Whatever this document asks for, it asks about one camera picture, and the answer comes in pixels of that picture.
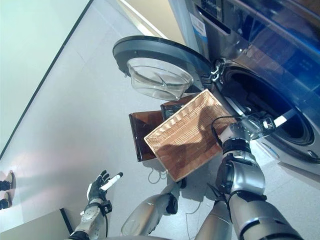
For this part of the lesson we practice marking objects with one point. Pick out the large rectangular wicker laundry basket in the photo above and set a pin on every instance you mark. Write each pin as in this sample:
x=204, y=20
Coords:
x=185, y=140

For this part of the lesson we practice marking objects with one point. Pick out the glossy brown stool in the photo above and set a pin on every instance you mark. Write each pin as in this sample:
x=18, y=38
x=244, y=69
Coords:
x=142, y=135

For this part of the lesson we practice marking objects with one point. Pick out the silver right robot leg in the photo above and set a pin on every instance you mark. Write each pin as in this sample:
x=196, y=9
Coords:
x=215, y=222

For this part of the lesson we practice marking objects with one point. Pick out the dark grey front-load washing machine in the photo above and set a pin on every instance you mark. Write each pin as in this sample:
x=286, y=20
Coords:
x=262, y=62

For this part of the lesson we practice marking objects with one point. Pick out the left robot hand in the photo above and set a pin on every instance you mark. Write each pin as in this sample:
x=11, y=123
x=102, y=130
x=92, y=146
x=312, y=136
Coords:
x=96, y=188

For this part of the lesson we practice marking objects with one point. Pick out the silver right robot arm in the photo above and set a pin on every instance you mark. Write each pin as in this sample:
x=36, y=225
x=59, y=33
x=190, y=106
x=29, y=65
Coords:
x=247, y=180

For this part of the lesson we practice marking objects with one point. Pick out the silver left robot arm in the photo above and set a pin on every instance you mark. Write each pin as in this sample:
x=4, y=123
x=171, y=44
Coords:
x=90, y=220

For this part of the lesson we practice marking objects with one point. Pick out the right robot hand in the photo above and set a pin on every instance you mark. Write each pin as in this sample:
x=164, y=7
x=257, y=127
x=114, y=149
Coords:
x=283, y=120

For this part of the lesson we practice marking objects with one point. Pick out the white counter cabinet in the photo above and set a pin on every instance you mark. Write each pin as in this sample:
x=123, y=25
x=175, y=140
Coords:
x=147, y=17

